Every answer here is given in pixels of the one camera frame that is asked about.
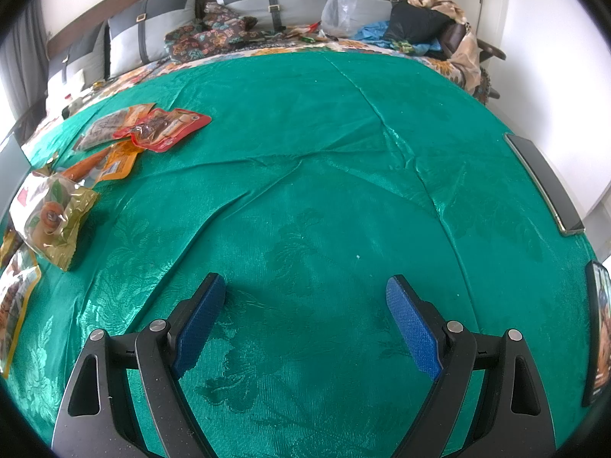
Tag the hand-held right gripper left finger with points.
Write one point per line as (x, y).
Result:
(200, 329)

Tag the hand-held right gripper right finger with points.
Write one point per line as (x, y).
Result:
(413, 329)

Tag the gold and white snack packet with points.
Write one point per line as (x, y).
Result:
(57, 219)

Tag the orange sausage snack packet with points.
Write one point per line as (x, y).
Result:
(114, 164)

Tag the brown snack packet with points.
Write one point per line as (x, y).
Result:
(14, 305)

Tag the red snack packet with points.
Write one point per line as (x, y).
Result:
(164, 129)

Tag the small yellow snack packet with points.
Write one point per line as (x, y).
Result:
(7, 245)

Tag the orange packet with dark snacks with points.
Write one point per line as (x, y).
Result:
(102, 129)

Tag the green patterned blanket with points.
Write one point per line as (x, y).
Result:
(310, 176)

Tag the smartphone with lit screen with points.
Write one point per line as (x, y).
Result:
(599, 338)

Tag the dark smartphone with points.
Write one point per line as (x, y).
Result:
(544, 176)

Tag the grey flat panel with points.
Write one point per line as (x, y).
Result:
(12, 171)

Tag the floral bedsheet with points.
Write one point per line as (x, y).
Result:
(439, 64)

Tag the beige floral cloth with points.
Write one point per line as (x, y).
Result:
(465, 52)

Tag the dark floral cloth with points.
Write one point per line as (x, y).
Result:
(210, 36)

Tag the brown chair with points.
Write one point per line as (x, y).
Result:
(453, 33)

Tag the blue cloth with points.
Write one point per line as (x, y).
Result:
(374, 32)

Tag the black cloth bundle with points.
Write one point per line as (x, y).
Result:
(415, 21)

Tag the small colourful wrappers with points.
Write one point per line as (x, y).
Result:
(305, 32)

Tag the grey curtain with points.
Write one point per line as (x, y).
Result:
(24, 57)

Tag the clear plastic bag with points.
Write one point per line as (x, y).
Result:
(339, 9)

